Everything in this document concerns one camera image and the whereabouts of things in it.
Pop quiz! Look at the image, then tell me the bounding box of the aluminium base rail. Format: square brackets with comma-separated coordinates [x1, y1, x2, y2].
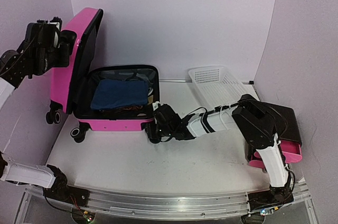
[27, 182, 318, 223]

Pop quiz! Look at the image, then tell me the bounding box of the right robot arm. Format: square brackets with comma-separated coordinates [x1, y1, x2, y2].
[142, 94, 302, 204]

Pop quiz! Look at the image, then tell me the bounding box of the white perforated plastic basket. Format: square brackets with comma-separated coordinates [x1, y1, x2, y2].
[188, 66, 258, 109]

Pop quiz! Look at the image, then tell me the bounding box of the pink hard-shell suitcase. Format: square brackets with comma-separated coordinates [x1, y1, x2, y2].
[46, 7, 159, 143]

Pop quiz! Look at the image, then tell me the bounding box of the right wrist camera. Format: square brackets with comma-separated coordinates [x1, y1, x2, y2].
[152, 101, 165, 116]

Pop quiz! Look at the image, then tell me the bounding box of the blue folded cloth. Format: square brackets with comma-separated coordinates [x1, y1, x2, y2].
[90, 79, 148, 110]

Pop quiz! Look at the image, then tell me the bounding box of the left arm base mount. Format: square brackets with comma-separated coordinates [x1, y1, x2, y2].
[43, 182, 90, 207]

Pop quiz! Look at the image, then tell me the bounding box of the black and pink drawer organizer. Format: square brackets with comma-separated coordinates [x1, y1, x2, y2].
[247, 104, 303, 169]

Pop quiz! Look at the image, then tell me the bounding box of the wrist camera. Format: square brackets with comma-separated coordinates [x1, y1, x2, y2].
[37, 16, 62, 48]
[152, 101, 165, 116]

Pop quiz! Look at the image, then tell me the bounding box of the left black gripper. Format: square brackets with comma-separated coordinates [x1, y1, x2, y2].
[32, 42, 68, 76]

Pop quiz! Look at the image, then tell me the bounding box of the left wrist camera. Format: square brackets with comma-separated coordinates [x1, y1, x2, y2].
[37, 16, 62, 48]

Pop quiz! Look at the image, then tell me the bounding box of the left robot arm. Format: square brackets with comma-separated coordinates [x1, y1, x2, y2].
[1, 17, 76, 201]

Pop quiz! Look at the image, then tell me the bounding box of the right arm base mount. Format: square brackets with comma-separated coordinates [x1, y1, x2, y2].
[248, 191, 294, 212]

